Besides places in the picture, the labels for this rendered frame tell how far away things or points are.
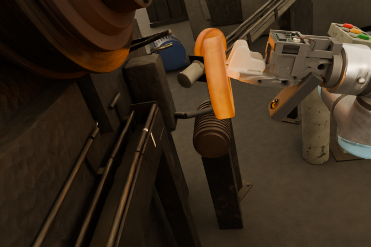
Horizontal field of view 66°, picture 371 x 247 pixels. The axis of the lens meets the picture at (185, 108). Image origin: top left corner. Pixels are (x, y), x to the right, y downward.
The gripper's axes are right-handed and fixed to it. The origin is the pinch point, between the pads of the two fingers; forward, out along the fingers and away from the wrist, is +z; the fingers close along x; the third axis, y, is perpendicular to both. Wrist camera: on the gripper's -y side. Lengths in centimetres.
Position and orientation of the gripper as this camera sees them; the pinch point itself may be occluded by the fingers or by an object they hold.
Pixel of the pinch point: (218, 69)
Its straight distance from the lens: 54.4
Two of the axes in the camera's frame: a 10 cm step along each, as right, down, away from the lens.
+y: 0.5, -8.5, -5.2
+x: -0.9, 5.2, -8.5
